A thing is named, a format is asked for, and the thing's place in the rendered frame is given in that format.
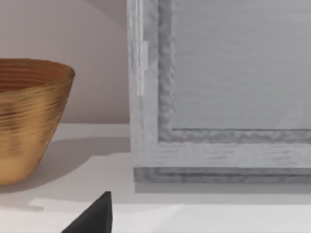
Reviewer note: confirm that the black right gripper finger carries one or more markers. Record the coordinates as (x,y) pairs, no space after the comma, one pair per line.
(97,216)

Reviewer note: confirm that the grey wooden cabinet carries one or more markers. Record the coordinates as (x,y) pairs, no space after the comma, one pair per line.
(145,155)

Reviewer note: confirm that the brown wooden bowl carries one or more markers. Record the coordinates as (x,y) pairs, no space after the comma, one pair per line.
(31,126)

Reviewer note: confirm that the grey cabinet door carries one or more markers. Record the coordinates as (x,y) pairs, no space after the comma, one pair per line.
(243,72)

